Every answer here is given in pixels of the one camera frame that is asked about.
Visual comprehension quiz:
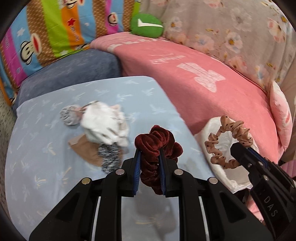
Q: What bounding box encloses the colourful monkey striped pillow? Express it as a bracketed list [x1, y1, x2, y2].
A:
[1, 1, 140, 105]

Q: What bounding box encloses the tan dotted scrunchie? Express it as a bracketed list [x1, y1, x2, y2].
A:
[204, 115, 254, 169]

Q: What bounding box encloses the blue-grey velvet cushion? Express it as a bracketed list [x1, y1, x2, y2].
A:
[13, 49, 122, 113]

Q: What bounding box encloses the grey rolled sock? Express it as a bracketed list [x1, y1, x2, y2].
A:
[60, 105, 82, 126]

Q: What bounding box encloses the dark red velvet scrunchie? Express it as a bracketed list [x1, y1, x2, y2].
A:
[134, 125, 183, 195]

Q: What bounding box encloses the pink towel blanket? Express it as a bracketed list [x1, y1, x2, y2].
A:
[90, 32, 283, 162]

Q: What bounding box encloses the pink printed pillow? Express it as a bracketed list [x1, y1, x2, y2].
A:
[269, 81, 293, 151]

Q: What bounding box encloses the leopard print scrunchie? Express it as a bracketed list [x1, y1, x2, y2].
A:
[98, 143, 122, 174]

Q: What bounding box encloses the white lined trash bin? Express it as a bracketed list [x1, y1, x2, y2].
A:
[195, 115, 258, 193]

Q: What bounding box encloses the light blue palm sheet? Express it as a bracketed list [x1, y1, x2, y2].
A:
[5, 76, 212, 238]

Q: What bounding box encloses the green checkmark plush cushion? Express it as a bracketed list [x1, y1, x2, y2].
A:
[130, 14, 164, 38]

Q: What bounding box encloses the brown flat cloth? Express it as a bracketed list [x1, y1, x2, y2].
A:
[68, 134, 103, 167]

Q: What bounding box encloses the white crumpled cloth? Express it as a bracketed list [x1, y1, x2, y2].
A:
[80, 101, 130, 147]

